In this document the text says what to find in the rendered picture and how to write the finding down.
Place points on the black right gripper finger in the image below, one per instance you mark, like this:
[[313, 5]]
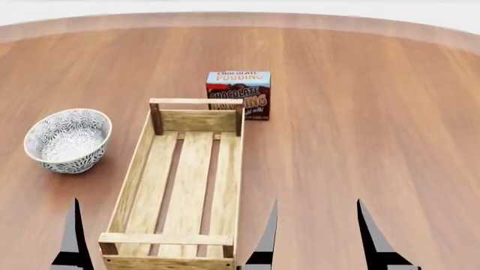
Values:
[[267, 247], [378, 247]]

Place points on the black white floral patterned bowl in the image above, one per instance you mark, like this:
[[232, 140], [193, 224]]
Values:
[[67, 140]]

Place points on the chocolate pudding box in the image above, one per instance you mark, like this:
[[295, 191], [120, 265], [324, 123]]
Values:
[[240, 84]]

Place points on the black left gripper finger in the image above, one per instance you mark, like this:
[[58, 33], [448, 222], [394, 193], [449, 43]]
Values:
[[71, 247]]

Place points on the wooden slatted crate tray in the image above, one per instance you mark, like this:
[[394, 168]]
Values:
[[195, 180]]

